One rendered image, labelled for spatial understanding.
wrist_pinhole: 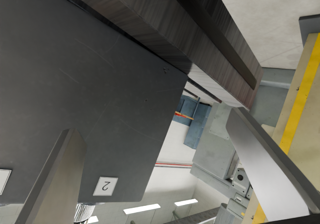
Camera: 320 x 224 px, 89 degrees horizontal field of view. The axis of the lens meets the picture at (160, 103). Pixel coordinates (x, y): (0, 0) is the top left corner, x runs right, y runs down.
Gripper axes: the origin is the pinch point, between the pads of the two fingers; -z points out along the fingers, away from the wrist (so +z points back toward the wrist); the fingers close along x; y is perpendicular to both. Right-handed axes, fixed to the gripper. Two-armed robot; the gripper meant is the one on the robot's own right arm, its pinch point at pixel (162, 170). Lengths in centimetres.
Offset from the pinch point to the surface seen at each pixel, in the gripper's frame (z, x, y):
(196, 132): -400, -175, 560
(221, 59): -14.1, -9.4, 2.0
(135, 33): -12.4, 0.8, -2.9
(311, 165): -35, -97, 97
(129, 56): -12.9, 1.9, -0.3
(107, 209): -179, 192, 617
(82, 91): -9.4, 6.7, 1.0
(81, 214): -3.3, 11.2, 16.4
